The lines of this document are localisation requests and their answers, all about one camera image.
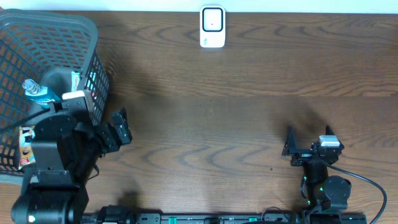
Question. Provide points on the grey plastic shopping basket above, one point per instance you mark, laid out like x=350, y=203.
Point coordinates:
x=47, y=47

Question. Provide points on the cream snack bag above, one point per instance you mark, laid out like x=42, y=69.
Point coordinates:
x=26, y=137

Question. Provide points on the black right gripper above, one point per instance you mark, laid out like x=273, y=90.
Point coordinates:
x=290, y=149

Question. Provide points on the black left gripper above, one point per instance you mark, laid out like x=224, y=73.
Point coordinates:
x=113, y=137

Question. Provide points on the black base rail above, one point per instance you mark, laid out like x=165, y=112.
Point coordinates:
x=155, y=218

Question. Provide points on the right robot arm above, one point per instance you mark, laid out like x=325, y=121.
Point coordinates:
x=327, y=195

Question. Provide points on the white barcode scanner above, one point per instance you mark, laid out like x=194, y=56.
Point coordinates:
x=212, y=26

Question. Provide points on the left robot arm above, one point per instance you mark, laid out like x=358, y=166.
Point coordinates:
x=66, y=147

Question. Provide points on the blue mouthwash bottle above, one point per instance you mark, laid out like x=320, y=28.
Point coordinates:
x=42, y=95

